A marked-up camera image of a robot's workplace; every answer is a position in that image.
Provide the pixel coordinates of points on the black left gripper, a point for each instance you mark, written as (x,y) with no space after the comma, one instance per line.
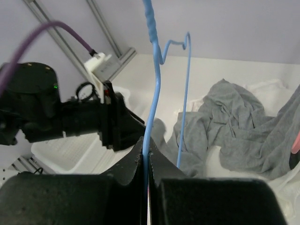
(105,119)

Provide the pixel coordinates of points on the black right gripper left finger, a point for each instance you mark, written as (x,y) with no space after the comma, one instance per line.
(115,197)

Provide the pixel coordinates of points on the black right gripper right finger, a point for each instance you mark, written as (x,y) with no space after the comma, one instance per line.
(176,199)

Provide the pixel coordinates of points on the grey tank top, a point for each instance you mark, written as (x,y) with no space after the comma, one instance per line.
(161,136)

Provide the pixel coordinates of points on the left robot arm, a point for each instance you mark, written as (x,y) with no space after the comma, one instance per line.
(31,103)

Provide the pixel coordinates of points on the white plastic basket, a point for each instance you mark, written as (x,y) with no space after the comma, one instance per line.
(75,155)

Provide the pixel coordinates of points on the grey clothes pile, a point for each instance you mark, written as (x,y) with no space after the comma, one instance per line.
(232,118)

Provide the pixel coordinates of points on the white garment under pile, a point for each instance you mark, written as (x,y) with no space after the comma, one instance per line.
(273,95)

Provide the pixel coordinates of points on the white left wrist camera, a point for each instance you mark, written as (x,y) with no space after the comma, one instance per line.
(96,67)

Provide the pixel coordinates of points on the aluminium frame left struts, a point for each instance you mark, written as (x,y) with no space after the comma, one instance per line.
(85,18)

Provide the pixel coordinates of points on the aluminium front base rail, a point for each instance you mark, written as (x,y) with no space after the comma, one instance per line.
(21,165)

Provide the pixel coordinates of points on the pink wire hanger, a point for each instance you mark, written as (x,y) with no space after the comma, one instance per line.
(296,145)

